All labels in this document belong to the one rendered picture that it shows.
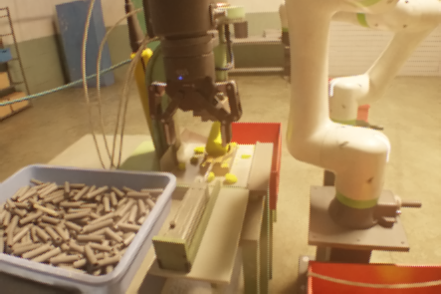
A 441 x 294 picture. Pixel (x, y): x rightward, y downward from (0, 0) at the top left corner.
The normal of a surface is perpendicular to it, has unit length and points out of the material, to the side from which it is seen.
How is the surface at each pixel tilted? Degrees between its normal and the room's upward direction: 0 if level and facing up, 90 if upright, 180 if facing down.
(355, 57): 90
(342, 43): 90
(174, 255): 90
